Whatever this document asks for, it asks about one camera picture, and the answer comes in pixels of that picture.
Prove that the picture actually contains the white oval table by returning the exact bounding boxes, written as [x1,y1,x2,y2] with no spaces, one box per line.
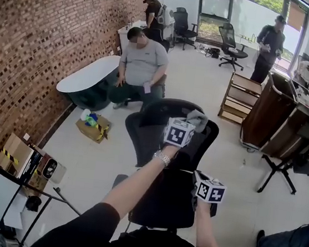
[53,48,122,114]

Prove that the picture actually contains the black framed window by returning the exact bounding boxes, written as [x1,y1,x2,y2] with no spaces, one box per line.
[196,0,234,22]

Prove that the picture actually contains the black cap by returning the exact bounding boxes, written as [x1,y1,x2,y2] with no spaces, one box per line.
[24,194,44,214]

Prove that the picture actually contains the wooden shelf unit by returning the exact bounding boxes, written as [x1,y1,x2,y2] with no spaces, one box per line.
[217,70,265,127]

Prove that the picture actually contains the silver wristwatch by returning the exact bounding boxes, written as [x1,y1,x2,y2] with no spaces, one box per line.
[151,150,173,168]

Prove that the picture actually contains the pink phone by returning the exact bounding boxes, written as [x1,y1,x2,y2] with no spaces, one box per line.
[142,81,153,95]

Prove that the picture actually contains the black flat box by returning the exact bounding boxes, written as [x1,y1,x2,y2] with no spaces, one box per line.
[15,142,46,187]

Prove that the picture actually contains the bundle of floor cables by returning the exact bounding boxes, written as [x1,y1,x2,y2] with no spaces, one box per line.
[194,42,222,59]

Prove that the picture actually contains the grey cleaning cloth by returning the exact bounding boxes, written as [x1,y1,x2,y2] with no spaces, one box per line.
[184,109,210,135]

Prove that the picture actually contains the brown wooden cabinet cart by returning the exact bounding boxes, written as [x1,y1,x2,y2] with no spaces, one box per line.
[237,68,309,165]

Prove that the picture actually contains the brown printed box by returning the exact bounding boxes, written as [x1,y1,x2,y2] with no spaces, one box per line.
[28,151,69,194]

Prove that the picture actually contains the black mesh office chair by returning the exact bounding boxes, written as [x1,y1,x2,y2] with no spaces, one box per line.
[213,21,252,73]
[169,6,202,53]

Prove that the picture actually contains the black metal stand rod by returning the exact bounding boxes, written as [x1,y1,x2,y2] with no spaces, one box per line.
[13,182,85,247]

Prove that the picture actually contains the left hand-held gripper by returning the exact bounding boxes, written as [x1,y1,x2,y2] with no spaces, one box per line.
[162,115,197,149]

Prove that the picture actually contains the cardboard box with yellow tape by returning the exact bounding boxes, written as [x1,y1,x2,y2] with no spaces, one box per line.
[73,112,113,145]

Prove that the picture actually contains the person's left forearm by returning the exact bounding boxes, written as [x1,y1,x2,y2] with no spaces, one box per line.
[27,129,182,247]

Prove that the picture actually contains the person's right forearm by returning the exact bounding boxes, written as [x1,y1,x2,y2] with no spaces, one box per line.
[191,200,229,247]

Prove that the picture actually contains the white and green bags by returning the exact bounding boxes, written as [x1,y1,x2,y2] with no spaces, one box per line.
[79,107,102,129]

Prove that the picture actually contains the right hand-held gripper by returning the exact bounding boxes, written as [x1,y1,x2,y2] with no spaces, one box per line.
[188,169,229,216]

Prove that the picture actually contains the cardboard box with striped tape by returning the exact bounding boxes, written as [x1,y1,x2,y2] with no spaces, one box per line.
[0,131,37,180]

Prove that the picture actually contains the white backpack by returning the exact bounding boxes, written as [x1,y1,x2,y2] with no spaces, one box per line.
[156,3,178,39]

